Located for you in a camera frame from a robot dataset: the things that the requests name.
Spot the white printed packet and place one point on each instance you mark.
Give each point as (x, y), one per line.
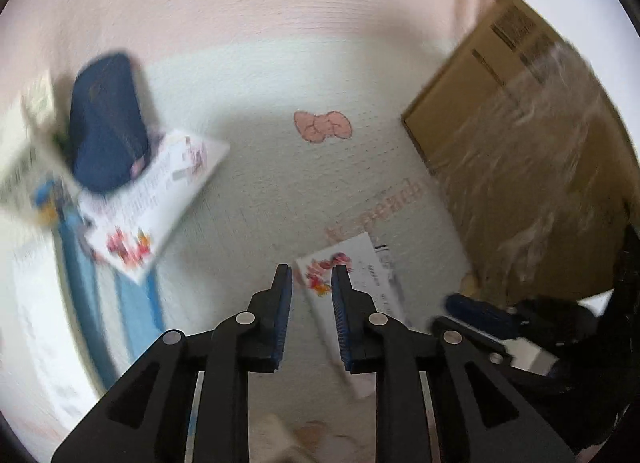
(165, 193)
(365, 263)

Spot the light blue roll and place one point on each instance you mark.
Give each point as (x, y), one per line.
(140, 303)

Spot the dark blue pouch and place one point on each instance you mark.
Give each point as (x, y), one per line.
(105, 133)

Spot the pink and mint printed mat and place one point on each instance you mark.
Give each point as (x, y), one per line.
(280, 178)

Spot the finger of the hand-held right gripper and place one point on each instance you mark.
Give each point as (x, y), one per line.
(475, 338)
(475, 309)

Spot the colourful printed booklet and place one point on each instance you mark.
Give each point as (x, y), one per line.
(35, 178)

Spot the brown cardboard box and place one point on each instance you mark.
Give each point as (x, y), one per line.
(475, 118)

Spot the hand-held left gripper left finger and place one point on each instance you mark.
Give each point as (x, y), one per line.
(282, 313)

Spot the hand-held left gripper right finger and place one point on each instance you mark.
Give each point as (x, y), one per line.
(342, 318)

